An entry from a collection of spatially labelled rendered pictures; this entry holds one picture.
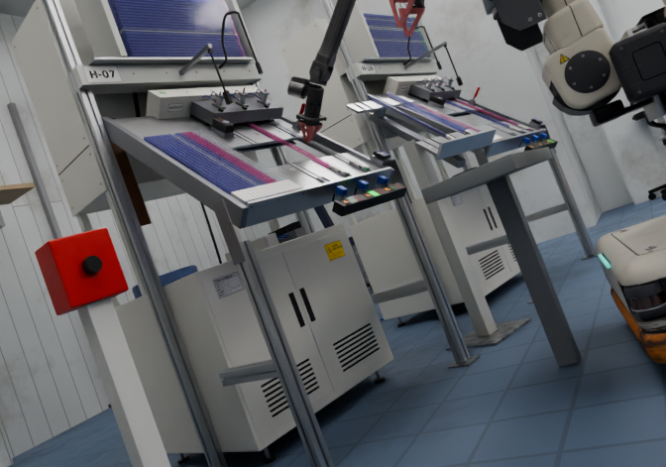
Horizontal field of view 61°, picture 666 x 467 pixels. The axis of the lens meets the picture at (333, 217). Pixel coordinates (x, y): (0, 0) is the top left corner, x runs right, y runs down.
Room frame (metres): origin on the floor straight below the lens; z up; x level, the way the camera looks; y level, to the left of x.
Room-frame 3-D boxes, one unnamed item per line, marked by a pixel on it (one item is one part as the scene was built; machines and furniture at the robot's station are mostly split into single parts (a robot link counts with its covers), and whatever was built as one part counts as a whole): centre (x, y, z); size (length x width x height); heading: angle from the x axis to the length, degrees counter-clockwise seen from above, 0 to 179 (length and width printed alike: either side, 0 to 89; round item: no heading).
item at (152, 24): (2.12, 0.32, 1.52); 0.51 x 0.13 x 0.27; 137
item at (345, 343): (2.16, 0.45, 0.31); 0.70 x 0.65 x 0.62; 137
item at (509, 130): (3.11, -0.68, 0.65); 1.01 x 0.73 x 1.29; 47
